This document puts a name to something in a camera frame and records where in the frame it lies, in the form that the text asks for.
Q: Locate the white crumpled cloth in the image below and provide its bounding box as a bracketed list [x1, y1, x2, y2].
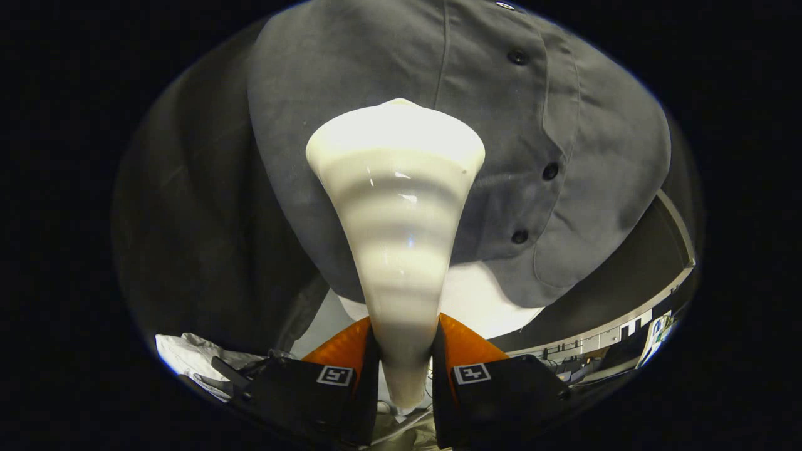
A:
[155, 333, 276, 402]

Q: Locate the white office desk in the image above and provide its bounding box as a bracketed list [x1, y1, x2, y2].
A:
[636, 312, 676, 370]

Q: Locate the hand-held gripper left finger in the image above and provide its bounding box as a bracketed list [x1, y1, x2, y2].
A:
[229, 316, 380, 449]

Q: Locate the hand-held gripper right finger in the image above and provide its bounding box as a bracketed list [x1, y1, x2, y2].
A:
[432, 313, 573, 450]

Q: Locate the white mannequin torso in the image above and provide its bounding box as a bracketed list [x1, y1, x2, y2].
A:
[338, 260, 546, 341]

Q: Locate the dark grey button shirt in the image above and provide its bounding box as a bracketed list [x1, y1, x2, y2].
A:
[116, 0, 672, 355]

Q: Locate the grey drawer cabinet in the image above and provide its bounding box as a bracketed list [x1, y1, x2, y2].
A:
[489, 188, 697, 355]

